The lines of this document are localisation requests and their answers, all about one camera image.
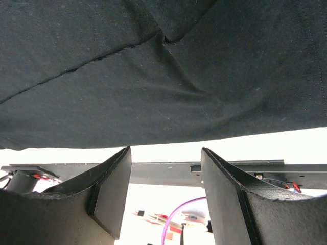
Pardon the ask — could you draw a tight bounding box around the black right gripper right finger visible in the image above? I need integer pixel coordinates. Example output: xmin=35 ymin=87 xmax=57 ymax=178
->
xmin=201 ymin=148 xmax=326 ymax=244

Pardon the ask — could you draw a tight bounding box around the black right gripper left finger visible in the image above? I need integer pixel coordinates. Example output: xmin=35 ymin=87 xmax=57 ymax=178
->
xmin=1 ymin=147 xmax=132 ymax=244

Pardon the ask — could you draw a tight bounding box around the black t shirt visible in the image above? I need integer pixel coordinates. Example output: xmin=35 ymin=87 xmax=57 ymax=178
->
xmin=1 ymin=1 xmax=326 ymax=150

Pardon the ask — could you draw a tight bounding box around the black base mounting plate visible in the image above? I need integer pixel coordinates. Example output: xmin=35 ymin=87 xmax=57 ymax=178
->
xmin=1 ymin=160 xmax=326 ymax=190

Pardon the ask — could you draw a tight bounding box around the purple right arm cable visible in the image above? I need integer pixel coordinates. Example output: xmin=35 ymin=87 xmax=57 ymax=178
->
xmin=161 ymin=195 xmax=207 ymax=245

